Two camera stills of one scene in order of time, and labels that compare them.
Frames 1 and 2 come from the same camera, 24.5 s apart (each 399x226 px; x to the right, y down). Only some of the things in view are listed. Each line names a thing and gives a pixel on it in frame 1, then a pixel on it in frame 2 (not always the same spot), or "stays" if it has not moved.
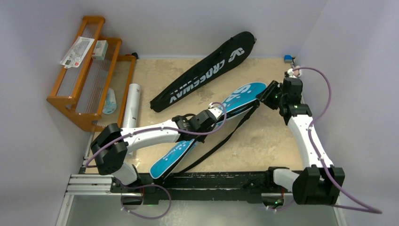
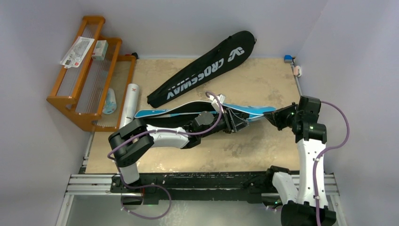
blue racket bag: x=246 y=99 -> x=181 y=113
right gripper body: x=266 y=94 -> x=281 y=116
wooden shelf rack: x=93 y=84 stays
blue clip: x=288 y=59 stays
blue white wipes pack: x=110 y=105 stays
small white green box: x=100 y=51 stays
